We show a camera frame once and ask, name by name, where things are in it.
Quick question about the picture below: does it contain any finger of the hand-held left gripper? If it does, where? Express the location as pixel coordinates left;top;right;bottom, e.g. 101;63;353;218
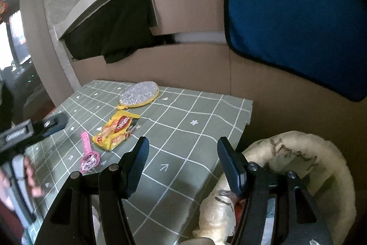
31;113;68;138

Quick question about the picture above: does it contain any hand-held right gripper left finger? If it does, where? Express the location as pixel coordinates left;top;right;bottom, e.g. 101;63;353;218
34;136;150;245

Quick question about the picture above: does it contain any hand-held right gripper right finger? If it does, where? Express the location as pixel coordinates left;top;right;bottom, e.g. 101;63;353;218
217;136;334;245

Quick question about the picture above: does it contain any orange snack wrapper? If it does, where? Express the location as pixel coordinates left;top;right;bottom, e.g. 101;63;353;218
233;196;247;237

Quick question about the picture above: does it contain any beige plastic bag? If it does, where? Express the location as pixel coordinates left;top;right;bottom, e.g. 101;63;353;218
192;131;357;245

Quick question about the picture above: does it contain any person's left forearm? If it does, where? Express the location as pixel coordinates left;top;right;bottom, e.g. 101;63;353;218
0;203;27;241

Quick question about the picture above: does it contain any person's left hand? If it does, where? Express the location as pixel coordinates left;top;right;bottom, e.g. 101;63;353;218
0;157;43;209

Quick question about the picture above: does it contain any yellow snack packet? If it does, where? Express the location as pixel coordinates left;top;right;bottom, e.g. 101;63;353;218
92;110;141;152

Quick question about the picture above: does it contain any green grid tablecloth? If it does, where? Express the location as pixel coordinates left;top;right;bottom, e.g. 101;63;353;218
21;79;254;245

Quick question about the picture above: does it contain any pink toy watch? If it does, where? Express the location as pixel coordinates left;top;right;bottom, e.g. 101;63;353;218
80;132;100;175

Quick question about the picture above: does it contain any computer monitor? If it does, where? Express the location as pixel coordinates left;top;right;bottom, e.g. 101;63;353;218
8;10;31;65

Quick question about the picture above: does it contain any large cardboard panel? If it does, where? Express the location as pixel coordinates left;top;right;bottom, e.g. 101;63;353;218
70;41;367;154

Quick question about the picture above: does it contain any blue cloth with black trim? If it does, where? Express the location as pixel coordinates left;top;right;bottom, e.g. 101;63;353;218
223;0;367;103

